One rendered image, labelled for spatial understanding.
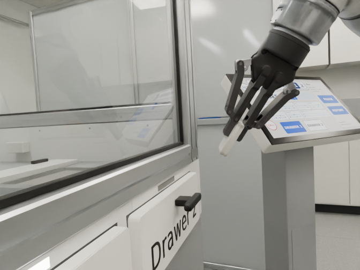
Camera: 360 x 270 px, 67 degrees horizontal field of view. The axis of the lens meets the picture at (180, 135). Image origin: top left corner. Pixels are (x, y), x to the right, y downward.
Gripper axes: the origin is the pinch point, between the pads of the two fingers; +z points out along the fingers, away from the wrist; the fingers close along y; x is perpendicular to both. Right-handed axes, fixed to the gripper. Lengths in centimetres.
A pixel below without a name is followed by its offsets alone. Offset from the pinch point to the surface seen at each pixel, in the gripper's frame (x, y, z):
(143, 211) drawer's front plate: 18.3, 11.5, 9.4
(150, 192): 12.7, 11.0, 10.0
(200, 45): -142, 1, -9
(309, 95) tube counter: -55, -38, -13
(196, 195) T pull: 7.4, 2.4, 10.3
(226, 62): -132, -18, -7
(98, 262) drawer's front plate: 28.7, 15.1, 9.0
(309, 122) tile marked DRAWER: -39, -35, -6
